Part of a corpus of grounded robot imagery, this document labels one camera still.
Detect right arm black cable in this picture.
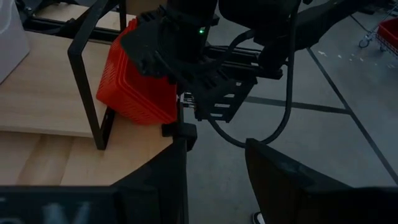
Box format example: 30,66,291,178
206,0,299,149

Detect black metal wood shelf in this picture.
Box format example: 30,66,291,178
0,0,180,151

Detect red perforated plastic basket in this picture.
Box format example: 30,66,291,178
95,43,178,126
111,29,137,54
119,17,141,38

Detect white plastic basket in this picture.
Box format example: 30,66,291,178
0,0,31,85

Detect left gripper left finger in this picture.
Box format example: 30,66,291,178
111,136,189,224

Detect black aluminium table frame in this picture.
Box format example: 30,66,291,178
15,0,284,152

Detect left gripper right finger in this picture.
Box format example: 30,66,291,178
245,138,353,224

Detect red basket trolley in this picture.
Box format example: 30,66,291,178
358,4,398,58

